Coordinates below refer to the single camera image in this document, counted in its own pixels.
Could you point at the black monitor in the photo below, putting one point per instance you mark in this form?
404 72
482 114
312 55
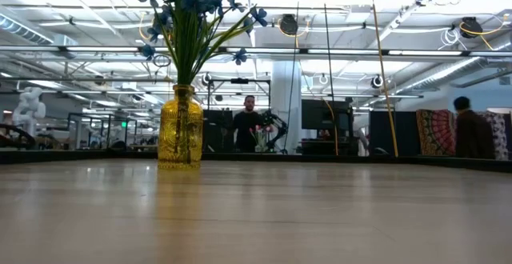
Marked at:
320 114

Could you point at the white square pillar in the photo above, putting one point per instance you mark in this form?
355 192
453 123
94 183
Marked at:
280 96

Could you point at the red patterned cloth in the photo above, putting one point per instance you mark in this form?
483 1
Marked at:
436 132

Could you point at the wide black partition panel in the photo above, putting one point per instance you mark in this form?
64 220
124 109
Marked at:
394 134

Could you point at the white humanoid robot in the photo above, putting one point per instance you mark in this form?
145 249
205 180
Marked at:
29 106

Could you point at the long overhead light bar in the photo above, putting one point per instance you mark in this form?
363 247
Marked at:
320 51

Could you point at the white purple patterned cloth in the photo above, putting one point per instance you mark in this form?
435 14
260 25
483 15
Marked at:
500 136

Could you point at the yellow glass vase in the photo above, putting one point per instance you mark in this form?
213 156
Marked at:
181 136

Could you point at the person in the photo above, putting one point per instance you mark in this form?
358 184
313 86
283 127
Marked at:
246 128
474 136

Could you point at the black metal table frame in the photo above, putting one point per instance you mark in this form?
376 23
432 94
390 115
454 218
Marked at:
280 157

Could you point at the blue artificial flower bunch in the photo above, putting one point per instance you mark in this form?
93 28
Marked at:
186 72

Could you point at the black background rig frame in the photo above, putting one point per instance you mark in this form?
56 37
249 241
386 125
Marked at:
239 81

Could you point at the pink tulips in vase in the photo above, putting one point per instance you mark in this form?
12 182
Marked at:
260 140

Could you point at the black background robot arm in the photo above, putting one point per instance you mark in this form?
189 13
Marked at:
278 128

